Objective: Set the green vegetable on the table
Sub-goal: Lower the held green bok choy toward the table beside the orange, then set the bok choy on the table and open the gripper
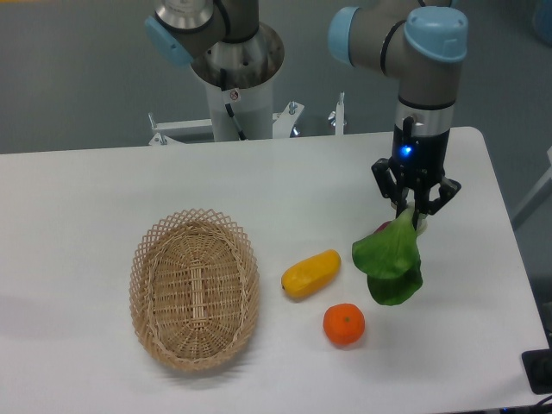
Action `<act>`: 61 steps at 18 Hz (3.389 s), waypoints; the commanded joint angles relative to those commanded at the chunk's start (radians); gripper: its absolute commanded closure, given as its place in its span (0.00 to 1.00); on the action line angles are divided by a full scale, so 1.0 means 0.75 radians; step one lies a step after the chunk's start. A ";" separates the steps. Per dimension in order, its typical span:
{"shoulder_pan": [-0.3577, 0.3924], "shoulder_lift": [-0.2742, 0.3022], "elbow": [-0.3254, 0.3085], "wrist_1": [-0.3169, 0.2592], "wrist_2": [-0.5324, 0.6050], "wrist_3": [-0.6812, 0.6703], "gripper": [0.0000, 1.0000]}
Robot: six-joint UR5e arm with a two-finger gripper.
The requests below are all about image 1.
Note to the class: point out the orange tangerine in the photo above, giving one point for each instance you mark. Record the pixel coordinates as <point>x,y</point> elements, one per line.
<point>344,324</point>

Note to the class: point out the yellow mango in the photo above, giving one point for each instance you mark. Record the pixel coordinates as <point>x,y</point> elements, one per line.
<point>311,275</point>

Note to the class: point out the white table leg at right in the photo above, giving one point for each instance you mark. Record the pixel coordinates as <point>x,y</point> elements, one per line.
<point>534,198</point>

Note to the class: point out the white metal base frame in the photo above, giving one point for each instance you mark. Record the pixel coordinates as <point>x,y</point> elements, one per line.
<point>253,122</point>

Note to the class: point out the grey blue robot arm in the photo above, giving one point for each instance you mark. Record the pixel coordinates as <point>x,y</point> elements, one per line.
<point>422,44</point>

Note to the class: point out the woven wicker basket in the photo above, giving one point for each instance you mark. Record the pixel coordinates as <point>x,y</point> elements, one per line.
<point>194,290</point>

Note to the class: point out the green leafy vegetable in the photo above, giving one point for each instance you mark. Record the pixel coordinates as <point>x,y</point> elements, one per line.
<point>391,260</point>

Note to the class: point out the purple sweet potato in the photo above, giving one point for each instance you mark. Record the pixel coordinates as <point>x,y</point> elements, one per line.
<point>382,227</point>

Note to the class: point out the black device at table edge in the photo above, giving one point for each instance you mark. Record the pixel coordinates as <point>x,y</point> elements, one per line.
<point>537,365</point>

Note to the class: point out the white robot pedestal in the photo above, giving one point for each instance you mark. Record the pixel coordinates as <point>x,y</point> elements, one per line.
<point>229,69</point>

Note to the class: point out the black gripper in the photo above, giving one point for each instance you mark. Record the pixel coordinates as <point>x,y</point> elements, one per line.
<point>416,159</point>

